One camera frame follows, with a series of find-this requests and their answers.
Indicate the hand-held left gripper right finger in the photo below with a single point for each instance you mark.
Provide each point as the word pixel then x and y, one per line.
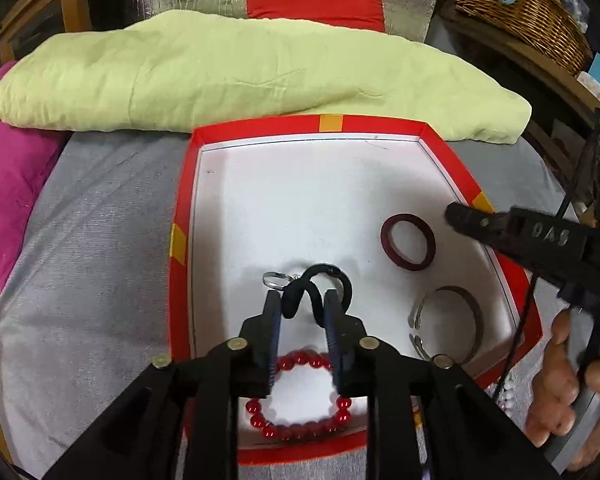
pixel 330 322

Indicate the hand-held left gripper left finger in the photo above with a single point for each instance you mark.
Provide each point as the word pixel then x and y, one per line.
pixel 275 322

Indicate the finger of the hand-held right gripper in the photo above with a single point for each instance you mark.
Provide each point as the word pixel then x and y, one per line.
pixel 472 222

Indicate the maroon bangle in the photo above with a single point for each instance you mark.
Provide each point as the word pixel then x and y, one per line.
pixel 391 252

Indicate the red shallow box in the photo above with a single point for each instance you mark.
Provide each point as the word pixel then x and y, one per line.
pixel 182 200

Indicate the person's right hand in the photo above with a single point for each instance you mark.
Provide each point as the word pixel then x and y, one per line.
pixel 555 385

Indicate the silver and brown bangle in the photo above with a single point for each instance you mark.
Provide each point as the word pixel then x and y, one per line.
pixel 477 320

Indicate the wooden bench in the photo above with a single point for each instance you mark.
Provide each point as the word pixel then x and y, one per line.
pixel 545 90

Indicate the grey bed sheet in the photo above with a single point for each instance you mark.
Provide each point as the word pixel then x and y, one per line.
pixel 90 260

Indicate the wicker basket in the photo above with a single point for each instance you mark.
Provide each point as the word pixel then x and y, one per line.
pixel 525 15

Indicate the yellow-green folded blanket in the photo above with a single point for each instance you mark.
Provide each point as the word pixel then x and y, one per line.
pixel 230 70

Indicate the red pillow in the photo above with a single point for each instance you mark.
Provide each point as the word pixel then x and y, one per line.
pixel 315 0

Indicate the magenta pillow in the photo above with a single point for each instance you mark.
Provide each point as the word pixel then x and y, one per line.
pixel 10 170

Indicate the wooden cabinet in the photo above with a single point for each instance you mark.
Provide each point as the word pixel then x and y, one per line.
pixel 55 0

